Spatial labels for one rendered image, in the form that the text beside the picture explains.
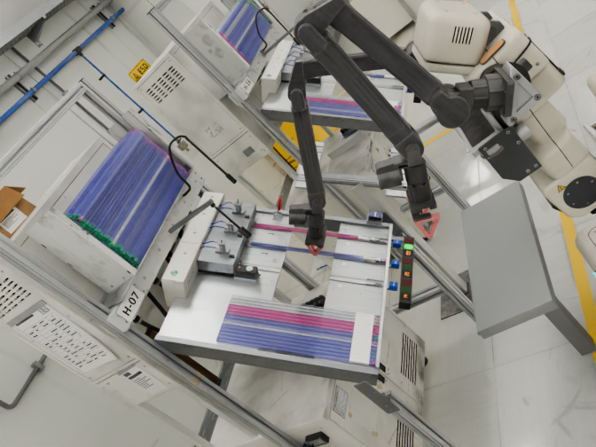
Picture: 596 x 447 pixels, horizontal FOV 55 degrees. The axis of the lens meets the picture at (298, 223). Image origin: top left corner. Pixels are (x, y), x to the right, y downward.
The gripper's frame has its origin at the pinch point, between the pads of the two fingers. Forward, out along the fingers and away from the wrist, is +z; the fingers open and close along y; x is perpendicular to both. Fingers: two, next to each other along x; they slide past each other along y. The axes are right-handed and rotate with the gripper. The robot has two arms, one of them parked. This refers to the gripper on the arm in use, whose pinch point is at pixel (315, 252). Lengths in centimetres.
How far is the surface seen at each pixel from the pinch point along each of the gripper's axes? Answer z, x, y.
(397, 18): 85, 13, -451
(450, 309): 64, 62, -40
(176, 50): -25, -88, -101
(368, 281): 0.4, 20.9, 10.3
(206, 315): 1.1, -30.7, 35.9
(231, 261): -5.0, -27.2, 15.5
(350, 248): 0.5, 12.7, -5.1
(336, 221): -0.1, 5.3, -19.0
